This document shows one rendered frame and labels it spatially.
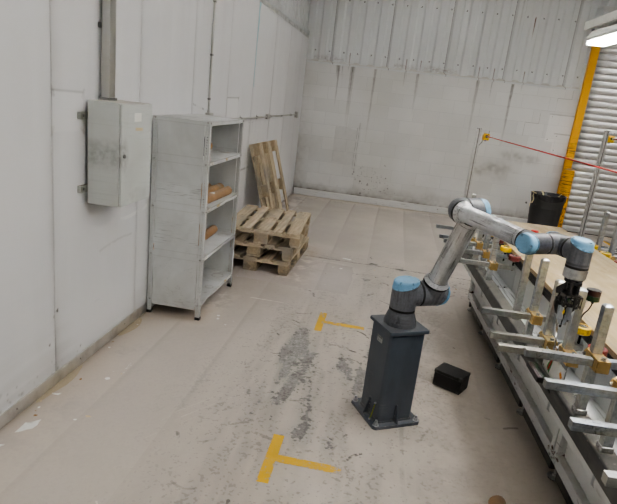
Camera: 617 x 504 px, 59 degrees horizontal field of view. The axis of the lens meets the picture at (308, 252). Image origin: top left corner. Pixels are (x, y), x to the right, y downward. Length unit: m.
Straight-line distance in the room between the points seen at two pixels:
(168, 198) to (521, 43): 7.58
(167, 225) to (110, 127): 1.19
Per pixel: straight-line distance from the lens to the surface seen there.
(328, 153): 10.35
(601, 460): 2.29
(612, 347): 2.77
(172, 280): 4.44
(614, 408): 2.26
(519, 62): 10.49
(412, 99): 10.25
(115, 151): 3.39
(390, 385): 3.28
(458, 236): 3.00
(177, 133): 4.20
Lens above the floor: 1.80
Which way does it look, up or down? 16 degrees down
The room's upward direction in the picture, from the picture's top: 7 degrees clockwise
